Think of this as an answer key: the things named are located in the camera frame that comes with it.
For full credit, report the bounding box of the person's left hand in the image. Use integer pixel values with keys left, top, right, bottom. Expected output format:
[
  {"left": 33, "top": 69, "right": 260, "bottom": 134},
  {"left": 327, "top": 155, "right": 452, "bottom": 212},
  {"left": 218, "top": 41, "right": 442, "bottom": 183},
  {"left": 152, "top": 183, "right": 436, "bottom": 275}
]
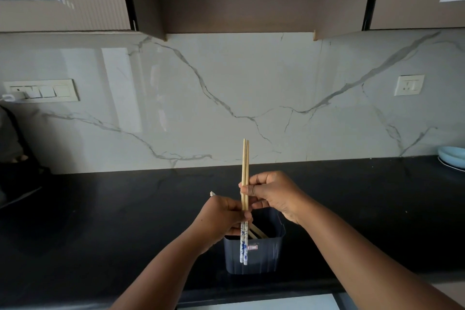
[{"left": 187, "top": 195, "right": 254, "bottom": 256}]

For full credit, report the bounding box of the person's right hand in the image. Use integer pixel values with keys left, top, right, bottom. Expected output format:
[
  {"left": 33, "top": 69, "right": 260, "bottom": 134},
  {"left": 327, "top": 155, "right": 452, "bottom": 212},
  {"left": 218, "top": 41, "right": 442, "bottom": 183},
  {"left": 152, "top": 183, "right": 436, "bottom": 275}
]
[{"left": 238, "top": 170, "right": 313, "bottom": 225}]

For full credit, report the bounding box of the dark grey plastic container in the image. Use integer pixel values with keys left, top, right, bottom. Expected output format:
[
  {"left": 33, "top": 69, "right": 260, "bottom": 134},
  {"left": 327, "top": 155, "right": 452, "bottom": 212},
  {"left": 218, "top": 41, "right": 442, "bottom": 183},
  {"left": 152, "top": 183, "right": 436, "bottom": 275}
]
[{"left": 223, "top": 208, "right": 286, "bottom": 275}]

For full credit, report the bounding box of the beige drawer with black handle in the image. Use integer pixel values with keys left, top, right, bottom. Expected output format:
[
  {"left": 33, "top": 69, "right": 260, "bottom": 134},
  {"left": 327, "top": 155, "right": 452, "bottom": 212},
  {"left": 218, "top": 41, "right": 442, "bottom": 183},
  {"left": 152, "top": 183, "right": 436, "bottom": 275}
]
[{"left": 176, "top": 293, "right": 358, "bottom": 310}]

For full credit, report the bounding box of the person's left forearm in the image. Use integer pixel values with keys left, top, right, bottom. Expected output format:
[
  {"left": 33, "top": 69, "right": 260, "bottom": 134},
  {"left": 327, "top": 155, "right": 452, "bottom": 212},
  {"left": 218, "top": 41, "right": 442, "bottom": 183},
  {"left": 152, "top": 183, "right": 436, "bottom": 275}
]
[{"left": 108, "top": 228, "right": 204, "bottom": 310}]

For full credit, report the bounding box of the person's right forearm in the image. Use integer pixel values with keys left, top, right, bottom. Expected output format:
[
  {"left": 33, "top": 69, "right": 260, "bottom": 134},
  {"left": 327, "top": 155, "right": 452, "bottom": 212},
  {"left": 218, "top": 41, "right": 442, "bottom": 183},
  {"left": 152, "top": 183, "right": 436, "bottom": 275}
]
[{"left": 296, "top": 199, "right": 464, "bottom": 310}]

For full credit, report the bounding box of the light blue bowl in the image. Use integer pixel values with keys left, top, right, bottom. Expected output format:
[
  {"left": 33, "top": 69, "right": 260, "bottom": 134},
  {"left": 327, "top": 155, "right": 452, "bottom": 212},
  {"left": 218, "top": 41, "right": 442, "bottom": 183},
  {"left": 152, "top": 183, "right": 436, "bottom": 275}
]
[{"left": 437, "top": 146, "right": 465, "bottom": 172}]

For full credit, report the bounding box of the beige cabinet door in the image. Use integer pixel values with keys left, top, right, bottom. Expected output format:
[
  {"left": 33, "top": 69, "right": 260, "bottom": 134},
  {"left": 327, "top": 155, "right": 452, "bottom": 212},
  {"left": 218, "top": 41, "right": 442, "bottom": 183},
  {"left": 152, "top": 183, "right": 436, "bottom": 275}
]
[{"left": 432, "top": 280, "right": 465, "bottom": 310}]

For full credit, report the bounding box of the black backpack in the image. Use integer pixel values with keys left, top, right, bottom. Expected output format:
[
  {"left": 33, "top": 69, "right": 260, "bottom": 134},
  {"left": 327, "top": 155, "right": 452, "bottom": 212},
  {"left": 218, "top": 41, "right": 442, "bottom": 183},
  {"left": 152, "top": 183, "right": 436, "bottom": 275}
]
[{"left": 0, "top": 104, "right": 51, "bottom": 209}]

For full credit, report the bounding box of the white charger plug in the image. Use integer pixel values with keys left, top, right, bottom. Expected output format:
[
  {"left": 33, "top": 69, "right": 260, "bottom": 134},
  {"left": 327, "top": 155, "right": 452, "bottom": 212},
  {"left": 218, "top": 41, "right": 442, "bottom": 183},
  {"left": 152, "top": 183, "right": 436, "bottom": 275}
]
[{"left": 0, "top": 92, "right": 27, "bottom": 103}]

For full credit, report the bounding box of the white wall socket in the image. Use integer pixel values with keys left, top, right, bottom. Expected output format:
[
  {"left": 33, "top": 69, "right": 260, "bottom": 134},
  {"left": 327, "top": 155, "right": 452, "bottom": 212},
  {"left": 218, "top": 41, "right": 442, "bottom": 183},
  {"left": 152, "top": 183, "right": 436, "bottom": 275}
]
[{"left": 394, "top": 74, "right": 426, "bottom": 97}]

